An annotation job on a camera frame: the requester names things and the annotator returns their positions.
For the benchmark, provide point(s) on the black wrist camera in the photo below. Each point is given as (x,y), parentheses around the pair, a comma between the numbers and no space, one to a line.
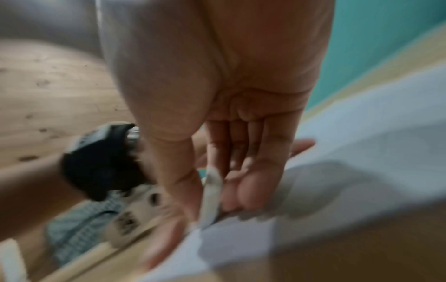
(101,168)

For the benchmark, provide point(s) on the white block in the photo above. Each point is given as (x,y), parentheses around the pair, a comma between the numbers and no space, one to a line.
(12,261)

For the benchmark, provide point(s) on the person's left hand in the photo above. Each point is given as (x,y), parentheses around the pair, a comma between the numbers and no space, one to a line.
(167,242)

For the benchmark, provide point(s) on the person's right hand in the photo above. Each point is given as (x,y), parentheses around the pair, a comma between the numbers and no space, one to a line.
(216,68)

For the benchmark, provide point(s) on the white paper sheet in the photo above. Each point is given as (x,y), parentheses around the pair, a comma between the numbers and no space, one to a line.
(348,165)

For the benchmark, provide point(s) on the green checked cloth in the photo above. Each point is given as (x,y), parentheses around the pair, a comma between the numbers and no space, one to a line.
(80,228)

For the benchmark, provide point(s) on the teal mat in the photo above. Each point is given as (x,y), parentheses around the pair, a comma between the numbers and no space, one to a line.
(369,38)

